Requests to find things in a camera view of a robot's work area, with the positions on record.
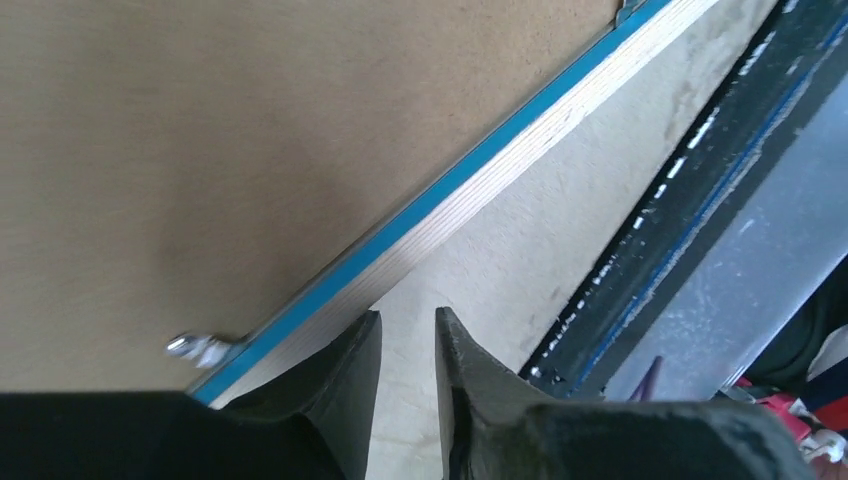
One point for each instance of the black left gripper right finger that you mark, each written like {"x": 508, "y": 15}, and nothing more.
{"x": 494, "y": 425}

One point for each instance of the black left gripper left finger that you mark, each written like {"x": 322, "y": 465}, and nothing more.
{"x": 314, "y": 421}

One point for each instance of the blue wooden picture frame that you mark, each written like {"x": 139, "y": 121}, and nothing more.
{"x": 582, "y": 110}

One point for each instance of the brown cardboard backing board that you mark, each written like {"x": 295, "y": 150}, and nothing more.
{"x": 190, "y": 165}

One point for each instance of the aluminium front rail frame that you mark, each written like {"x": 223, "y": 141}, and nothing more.
{"x": 780, "y": 246}

